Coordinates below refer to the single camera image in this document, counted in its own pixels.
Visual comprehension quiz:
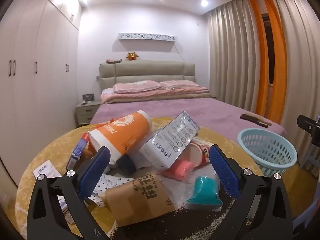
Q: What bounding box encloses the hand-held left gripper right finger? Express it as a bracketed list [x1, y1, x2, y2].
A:
[209, 144, 293, 240]

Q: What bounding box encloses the red patterned paper cup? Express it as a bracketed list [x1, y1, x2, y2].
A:
[185, 137, 213, 167]

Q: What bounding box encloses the white wardrobe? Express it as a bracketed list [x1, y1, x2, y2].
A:
[0, 0, 87, 200]

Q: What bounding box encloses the blue and red box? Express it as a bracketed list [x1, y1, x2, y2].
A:
[65, 131, 90, 170]

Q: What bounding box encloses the grey nightstand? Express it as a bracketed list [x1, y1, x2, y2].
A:
[76, 99, 102, 128]

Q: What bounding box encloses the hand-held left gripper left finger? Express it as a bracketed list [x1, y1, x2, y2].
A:
[26, 145, 118, 240]

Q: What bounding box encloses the bristle bed brush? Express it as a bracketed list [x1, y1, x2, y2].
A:
[239, 113, 272, 128]

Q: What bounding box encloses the white patterned wall shelf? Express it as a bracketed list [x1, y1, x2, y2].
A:
[118, 32, 178, 42]

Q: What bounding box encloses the pink clay bag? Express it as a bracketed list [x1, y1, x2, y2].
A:
[160, 159, 195, 182]

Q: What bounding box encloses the light blue plastic basket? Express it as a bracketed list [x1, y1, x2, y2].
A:
[237, 128, 298, 176]

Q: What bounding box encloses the orange curtain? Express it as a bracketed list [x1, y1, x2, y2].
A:
[247, 0, 273, 120]
[262, 0, 288, 126]

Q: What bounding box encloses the beige curtain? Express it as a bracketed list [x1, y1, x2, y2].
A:
[207, 0, 263, 113]
[272, 0, 320, 130]

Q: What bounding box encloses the dark speckled sheet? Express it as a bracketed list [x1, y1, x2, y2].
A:
[117, 200, 253, 240]

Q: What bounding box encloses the pink pillow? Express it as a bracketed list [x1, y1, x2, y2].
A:
[112, 80, 163, 92]
[160, 80, 201, 90]

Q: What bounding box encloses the yellow table cover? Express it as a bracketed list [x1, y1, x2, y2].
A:
[15, 116, 265, 240]

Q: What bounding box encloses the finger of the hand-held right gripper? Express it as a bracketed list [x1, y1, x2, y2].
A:
[297, 114, 320, 147]

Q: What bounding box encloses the white silver carton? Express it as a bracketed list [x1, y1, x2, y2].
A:
[139, 110, 201, 169]

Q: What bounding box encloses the teal clay bag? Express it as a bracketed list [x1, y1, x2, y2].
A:
[186, 175, 223, 210]

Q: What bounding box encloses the pink folded quilt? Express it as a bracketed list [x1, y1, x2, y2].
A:
[101, 86, 217, 104]

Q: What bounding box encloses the brown paper bag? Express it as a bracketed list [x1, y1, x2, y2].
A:
[105, 174, 177, 227]

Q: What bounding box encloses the white paper leaflet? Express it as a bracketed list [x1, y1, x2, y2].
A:
[32, 159, 62, 179]

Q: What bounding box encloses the bed with purple cover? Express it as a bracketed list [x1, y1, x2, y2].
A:
[89, 60, 288, 145]

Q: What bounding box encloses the white star patterned paper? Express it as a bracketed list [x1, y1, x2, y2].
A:
[92, 174, 135, 208]

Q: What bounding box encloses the orange and white cup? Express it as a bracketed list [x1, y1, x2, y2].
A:
[88, 110, 153, 165]

